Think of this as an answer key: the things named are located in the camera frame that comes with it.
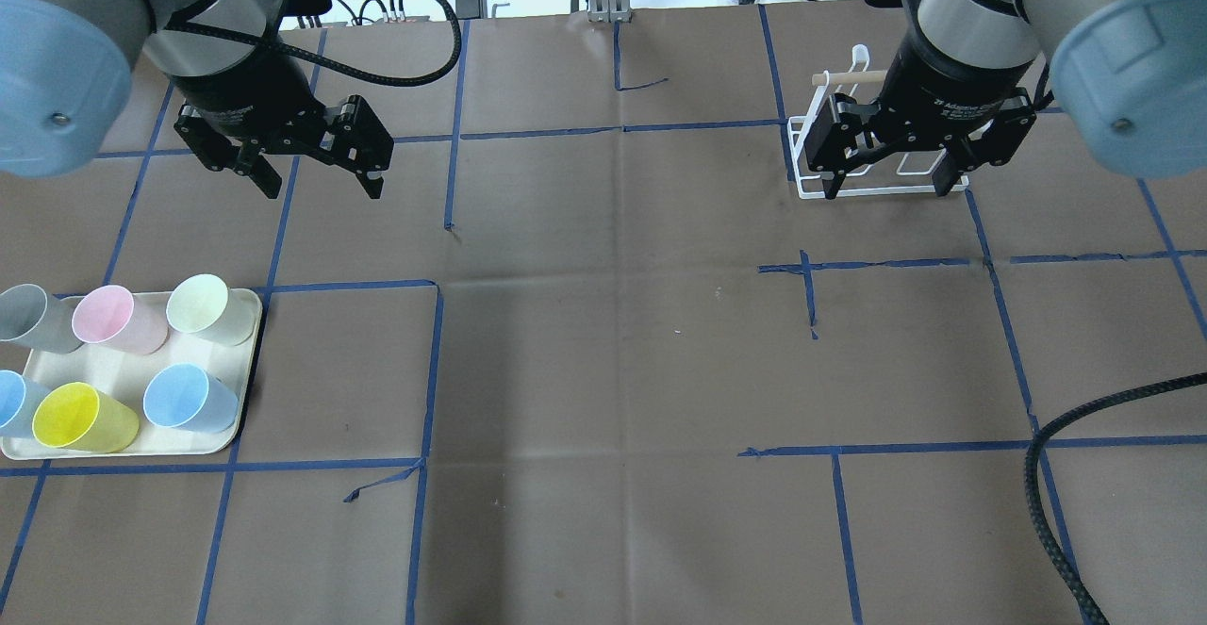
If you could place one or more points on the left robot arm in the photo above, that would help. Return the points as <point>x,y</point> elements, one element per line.
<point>68,68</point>

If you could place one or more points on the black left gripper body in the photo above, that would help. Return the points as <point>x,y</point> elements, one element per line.
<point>247,90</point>

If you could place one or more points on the cream white plastic cup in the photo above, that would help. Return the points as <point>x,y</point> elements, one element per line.
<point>204,306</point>

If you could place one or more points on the light blue plastic cup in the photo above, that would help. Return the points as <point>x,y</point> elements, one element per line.
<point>186,396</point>

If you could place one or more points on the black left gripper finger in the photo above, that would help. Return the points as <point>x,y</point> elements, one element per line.
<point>251,163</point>
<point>359,143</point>

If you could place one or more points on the pink plastic cup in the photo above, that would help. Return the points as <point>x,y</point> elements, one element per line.
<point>114,317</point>

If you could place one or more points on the yellow plastic cup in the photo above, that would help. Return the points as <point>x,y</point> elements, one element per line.
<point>79,417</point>

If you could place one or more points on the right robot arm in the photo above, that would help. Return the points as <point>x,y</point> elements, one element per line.
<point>1129,73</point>

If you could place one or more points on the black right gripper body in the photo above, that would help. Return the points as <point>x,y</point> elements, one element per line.
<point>952,74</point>

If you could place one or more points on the white wire cup rack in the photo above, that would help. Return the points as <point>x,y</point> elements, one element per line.
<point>904,172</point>

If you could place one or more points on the cream plastic tray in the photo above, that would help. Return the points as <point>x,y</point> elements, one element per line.
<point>125,377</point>

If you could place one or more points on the light blue cup tray edge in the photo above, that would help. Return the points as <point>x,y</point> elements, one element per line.
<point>20,398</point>

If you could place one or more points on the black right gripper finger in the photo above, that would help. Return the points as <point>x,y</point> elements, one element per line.
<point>964,154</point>
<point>841,141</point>

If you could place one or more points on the grey plastic cup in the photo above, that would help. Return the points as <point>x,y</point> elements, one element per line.
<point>37,320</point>

